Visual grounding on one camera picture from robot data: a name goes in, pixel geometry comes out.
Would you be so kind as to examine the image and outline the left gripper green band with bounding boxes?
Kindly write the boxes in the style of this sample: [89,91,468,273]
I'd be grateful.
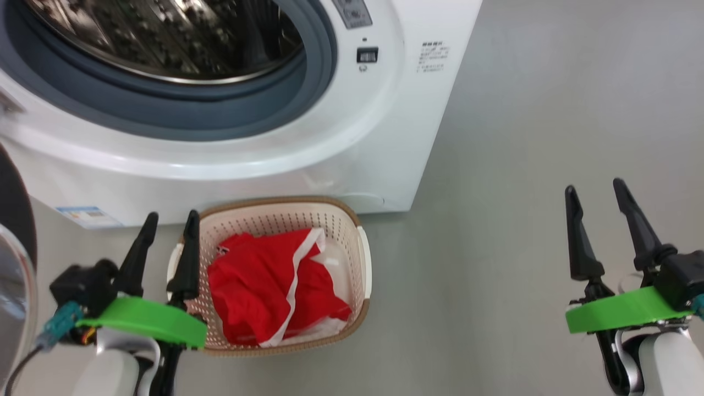
[76,210,208,396]

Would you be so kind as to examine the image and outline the washing machine round door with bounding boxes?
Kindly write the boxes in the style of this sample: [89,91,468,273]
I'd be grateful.
[0,143,38,381]

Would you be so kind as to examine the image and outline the cream laundry basket brown rim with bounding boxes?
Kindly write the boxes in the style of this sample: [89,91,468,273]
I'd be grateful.
[167,196,373,358]

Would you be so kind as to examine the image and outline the black cable teal connector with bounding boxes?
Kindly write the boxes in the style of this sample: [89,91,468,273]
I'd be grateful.
[4,301,84,396]

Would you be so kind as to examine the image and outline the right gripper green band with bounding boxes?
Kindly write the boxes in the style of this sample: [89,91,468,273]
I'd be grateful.
[564,178,695,396]

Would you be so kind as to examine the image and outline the red and white garment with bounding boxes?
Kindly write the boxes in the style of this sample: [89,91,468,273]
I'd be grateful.
[207,227,353,348]

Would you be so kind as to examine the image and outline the white front-load washing machine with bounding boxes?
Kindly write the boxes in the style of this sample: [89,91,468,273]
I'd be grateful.
[0,0,483,229]

